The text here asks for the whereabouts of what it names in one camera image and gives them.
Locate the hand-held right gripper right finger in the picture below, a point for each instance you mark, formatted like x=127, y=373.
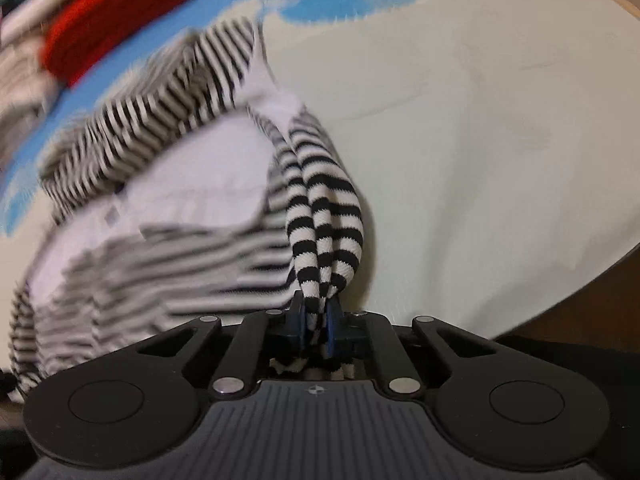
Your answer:
x=331, y=331

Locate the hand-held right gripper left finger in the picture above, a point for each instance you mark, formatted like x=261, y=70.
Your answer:
x=298, y=321

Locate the striped shirt with white vest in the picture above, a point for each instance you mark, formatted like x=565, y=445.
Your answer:
x=200, y=200

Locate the blue and white bed mat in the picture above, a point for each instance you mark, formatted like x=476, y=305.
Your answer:
x=450, y=135

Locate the red folded blanket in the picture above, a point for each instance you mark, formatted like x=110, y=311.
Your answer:
x=115, y=15

